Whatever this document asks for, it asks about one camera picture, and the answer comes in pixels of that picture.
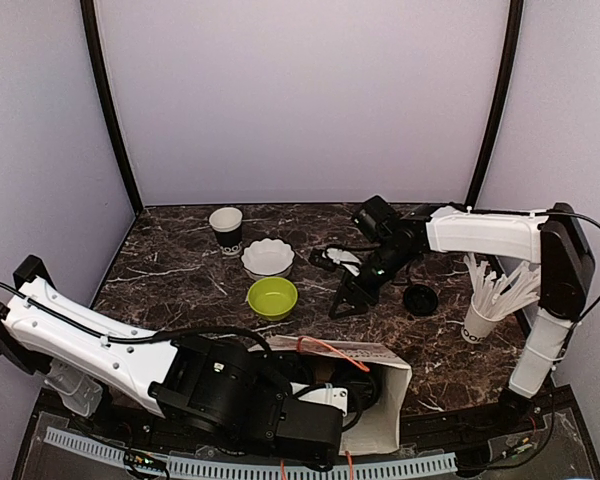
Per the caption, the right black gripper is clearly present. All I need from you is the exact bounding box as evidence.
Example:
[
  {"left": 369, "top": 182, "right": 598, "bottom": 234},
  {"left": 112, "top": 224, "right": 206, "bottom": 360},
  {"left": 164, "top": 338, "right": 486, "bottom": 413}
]
[{"left": 328, "top": 241, "right": 414, "bottom": 319}]

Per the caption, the stack of black lids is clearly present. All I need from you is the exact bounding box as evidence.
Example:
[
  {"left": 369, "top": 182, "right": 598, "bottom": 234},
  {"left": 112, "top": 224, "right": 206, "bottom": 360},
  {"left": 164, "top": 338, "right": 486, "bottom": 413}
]
[{"left": 403, "top": 284, "right": 439, "bottom": 317}]

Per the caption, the kraft paper bag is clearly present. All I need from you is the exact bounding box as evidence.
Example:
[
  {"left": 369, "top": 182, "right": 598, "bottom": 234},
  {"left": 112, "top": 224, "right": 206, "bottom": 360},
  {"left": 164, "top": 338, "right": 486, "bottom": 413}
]
[{"left": 268, "top": 335, "right": 412, "bottom": 457}]

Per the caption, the stack of paper cups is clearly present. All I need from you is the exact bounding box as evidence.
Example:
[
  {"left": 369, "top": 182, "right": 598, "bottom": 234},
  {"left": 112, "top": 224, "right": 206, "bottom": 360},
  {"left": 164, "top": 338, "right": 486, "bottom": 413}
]
[{"left": 209, "top": 207, "right": 243, "bottom": 256}]

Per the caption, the cardboard cup carrier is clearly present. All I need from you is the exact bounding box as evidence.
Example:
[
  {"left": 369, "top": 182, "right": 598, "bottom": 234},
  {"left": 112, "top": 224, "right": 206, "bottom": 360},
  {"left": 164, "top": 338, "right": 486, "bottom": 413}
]
[{"left": 313, "top": 362, "right": 336, "bottom": 383}]

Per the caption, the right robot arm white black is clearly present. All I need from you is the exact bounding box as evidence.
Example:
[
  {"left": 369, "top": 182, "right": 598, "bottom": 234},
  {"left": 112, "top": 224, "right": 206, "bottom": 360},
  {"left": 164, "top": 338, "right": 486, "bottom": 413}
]
[{"left": 318, "top": 196, "right": 598, "bottom": 434}]

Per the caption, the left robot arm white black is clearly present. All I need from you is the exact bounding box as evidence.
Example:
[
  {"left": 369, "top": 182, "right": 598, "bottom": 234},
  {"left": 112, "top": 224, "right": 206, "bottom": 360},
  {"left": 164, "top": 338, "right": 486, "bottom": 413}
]
[{"left": 0, "top": 256, "right": 362, "bottom": 470}]

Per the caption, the green bowl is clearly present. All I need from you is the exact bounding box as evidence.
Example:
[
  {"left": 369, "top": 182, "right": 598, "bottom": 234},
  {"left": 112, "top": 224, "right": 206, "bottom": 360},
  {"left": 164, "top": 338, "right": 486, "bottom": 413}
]
[{"left": 247, "top": 277, "right": 298, "bottom": 321}]

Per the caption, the white scalloped bowl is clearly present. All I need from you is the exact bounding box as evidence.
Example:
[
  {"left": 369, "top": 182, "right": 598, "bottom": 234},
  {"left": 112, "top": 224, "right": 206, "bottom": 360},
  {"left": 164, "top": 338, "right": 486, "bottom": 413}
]
[{"left": 241, "top": 238, "right": 295, "bottom": 281}]

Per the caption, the white cup holding straws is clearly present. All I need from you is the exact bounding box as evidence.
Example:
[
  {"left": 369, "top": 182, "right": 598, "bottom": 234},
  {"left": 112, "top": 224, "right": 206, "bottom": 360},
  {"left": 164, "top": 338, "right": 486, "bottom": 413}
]
[{"left": 461, "top": 296, "right": 500, "bottom": 344}]

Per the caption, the bundle of wrapped straws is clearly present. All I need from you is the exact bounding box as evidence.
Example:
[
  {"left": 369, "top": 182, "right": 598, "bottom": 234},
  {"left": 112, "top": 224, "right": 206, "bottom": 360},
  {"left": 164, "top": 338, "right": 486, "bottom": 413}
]
[{"left": 463, "top": 253, "right": 541, "bottom": 320}]

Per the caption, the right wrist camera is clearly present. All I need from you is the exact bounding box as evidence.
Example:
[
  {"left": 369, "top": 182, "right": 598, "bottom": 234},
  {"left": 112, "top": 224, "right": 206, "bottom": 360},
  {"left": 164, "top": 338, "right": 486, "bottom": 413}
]
[{"left": 309, "top": 248, "right": 362, "bottom": 276}]

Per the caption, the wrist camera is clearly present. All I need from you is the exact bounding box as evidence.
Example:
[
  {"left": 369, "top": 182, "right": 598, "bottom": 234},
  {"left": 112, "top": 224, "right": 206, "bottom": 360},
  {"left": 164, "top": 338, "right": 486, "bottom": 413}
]
[
  {"left": 309, "top": 248, "right": 362, "bottom": 276},
  {"left": 291, "top": 382, "right": 363, "bottom": 416}
]

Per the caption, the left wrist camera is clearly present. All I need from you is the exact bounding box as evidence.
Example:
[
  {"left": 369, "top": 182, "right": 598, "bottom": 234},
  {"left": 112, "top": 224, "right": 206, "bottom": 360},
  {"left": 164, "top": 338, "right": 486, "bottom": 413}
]
[{"left": 291, "top": 382, "right": 363, "bottom": 416}]

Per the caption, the black front rail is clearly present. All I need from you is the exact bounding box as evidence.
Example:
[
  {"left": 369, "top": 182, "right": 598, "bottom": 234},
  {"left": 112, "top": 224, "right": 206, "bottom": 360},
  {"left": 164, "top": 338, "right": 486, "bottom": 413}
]
[{"left": 71, "top": 404, "right": 551, "bottom": 452}]

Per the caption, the white cable duct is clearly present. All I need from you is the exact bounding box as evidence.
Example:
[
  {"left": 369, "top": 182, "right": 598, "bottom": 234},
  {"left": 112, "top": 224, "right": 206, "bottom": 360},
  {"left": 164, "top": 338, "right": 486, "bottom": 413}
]
[{"left": 44, "top": 427, "right": 457, "bottom": 479}]

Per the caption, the right black frame post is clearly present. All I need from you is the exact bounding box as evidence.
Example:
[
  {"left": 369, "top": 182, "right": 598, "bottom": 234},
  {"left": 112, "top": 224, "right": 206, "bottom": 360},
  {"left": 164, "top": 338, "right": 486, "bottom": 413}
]
[{"left": 464, "top": 0, "right": 524, "bottom": 207}]

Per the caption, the black frame post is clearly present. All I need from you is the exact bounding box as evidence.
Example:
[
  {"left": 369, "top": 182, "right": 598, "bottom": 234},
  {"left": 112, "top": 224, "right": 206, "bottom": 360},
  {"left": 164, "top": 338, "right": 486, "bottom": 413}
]
[
  {"left": 80, "top": 0, "right": 144, "bottom": 216},
  {"left": 464, "top": 0, "right": 524, "bottom": 207}
]

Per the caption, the left black frame post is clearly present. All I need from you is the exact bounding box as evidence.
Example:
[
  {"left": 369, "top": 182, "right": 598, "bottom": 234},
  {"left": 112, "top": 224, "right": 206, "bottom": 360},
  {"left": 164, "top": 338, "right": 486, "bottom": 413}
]
[{"left": 80, "top": 0, "right": 144, "bottom": 216}]

